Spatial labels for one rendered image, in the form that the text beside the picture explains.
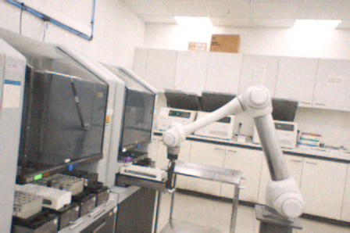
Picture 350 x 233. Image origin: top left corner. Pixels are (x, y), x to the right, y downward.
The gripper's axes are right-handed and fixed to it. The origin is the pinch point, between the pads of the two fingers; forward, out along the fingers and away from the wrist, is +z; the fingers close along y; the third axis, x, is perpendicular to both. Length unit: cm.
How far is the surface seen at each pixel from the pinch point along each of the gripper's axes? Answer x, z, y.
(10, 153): -36, -29, 98
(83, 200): -27, -1, 60
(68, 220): -27, 3, 72
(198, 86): -33, -85, -258
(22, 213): -34, -5, 91
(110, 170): -35.9, -5.9, 16.7
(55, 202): -32, -5, 76
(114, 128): -36, -33, 17
